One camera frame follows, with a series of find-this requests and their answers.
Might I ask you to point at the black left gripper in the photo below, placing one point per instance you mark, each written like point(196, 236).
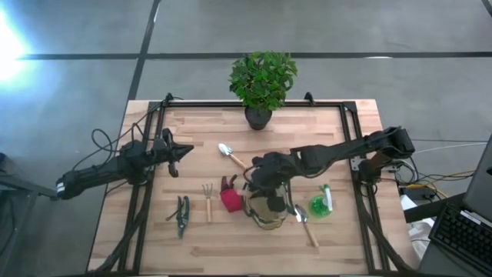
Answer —
point(165, 152)

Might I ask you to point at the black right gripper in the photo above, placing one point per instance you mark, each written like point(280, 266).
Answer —
point(273, 167)

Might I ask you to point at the beige green gardening bag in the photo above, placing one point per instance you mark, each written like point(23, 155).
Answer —
point(265, 221)

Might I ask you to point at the green spray bottle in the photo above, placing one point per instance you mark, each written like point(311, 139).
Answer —
point(319, 205)

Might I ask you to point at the red gardening glove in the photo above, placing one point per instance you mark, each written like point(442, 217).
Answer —
point(231, 202)

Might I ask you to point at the green pruning shears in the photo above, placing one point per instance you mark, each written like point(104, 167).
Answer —
point(183, 219)

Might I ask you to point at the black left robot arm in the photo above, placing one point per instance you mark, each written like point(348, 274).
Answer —
point(96, 173)

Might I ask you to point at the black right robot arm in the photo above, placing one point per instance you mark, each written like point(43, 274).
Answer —
point(346, 148)

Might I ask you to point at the white plastic bag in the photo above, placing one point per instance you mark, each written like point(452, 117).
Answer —
point(419, 231)

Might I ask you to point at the green potted plant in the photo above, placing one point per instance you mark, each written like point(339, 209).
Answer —
point(261, 77)

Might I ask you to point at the black power supply box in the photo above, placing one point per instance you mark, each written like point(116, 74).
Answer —
point(417, 192)

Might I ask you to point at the black metal stand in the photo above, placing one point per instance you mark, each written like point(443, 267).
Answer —
point(23, 186)

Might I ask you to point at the black laptop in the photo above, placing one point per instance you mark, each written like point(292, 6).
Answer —
point(461, 234)

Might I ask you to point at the black frame clamp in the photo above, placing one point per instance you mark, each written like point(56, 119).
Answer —
point(169, 97)
point(308, 97)

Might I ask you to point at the black aluminium table frame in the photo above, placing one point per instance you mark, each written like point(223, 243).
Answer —
point(215, 104)

